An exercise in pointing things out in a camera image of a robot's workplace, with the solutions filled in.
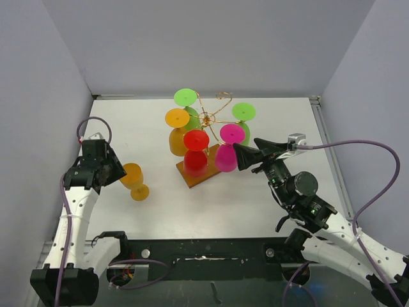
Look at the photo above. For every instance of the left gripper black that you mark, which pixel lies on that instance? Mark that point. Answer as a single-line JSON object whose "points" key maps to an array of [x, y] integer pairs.
{"points": [[118, 172]]}

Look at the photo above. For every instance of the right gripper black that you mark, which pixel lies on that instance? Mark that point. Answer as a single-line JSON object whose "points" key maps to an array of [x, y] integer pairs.
{"points": [[248, 155]]}

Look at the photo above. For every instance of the magenta wine glass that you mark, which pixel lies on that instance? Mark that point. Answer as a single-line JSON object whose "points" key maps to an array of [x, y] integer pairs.
{"points": [[225, 157]]}

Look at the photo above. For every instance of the orange wine glass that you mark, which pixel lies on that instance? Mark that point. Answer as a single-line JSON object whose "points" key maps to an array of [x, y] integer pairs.
{"points": [[177, 118], [134, 182]]}

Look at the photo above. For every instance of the green wine glass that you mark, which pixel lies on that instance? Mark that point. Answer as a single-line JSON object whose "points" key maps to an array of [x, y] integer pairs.
{"points": [[244, 112], [185, 97]]}

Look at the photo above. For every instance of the red wine glass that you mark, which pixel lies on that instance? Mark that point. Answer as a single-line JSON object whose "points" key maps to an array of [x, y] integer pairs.
{"points": [[195, 161]]}

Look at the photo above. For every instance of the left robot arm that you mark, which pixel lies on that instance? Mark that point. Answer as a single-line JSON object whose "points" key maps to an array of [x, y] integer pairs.
{"points": [[70, 276]]}

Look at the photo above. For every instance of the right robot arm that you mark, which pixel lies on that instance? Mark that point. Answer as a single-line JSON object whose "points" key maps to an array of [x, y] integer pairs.
{"points": [[323, 235]]}

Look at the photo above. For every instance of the wooden rack base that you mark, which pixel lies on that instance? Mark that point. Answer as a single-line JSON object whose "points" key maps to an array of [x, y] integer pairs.
{"points": [[211, 169]]}

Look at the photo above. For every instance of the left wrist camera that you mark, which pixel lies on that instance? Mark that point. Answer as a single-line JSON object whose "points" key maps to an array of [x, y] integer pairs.
{"points": [[96, 135]]}

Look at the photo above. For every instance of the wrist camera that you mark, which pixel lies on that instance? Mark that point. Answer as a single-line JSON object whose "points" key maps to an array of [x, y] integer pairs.
{"points": [[294, 141], [96, 135]]}

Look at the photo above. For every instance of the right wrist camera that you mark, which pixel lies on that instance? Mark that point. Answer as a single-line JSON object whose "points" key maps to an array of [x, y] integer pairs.
{"points": [[294, 141]]}

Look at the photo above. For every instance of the gold wire glass rack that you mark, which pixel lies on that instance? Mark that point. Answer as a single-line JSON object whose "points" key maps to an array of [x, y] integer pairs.
{"points": [[207, 119]]}

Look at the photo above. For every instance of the black base frame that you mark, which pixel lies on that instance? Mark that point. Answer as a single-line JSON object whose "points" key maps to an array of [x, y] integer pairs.
{"points": [[270, 259]]}

